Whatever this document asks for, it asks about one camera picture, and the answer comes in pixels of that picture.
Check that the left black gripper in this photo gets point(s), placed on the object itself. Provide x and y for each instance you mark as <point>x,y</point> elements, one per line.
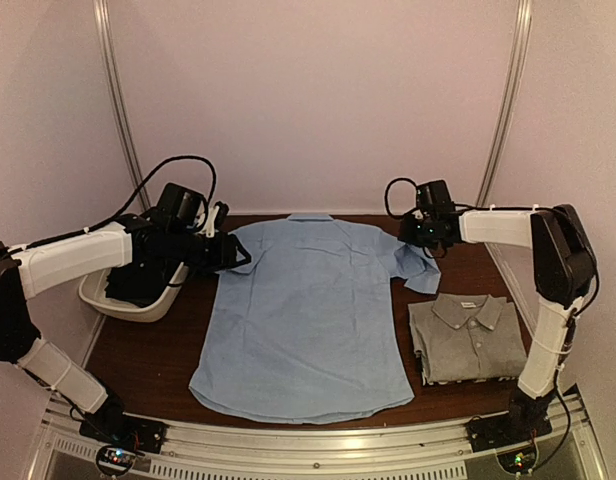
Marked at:
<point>222,243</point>

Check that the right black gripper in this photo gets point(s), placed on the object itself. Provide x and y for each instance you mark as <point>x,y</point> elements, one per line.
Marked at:
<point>405,233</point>

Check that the light blue shirt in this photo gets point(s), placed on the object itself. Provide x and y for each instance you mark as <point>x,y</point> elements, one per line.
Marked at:
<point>304,333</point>

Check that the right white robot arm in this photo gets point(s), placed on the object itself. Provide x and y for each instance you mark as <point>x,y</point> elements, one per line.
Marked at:
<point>565,268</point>

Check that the black shirt in basket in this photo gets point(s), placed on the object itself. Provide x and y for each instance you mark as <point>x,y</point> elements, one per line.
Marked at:
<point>140,284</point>

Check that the folded grey shirt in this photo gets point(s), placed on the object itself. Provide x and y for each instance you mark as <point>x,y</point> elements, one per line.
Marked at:
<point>467,338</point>

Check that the white plastic basket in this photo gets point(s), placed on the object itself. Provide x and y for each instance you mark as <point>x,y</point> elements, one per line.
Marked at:
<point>92,291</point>

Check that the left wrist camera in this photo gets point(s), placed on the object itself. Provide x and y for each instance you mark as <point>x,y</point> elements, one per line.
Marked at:
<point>209,220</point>

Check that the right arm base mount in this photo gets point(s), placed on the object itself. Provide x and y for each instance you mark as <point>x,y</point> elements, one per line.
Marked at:
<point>525,419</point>

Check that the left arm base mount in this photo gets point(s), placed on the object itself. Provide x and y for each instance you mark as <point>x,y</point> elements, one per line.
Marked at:
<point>111,424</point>

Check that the front aluminium rail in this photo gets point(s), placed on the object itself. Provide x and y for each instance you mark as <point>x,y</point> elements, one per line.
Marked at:
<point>437,450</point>

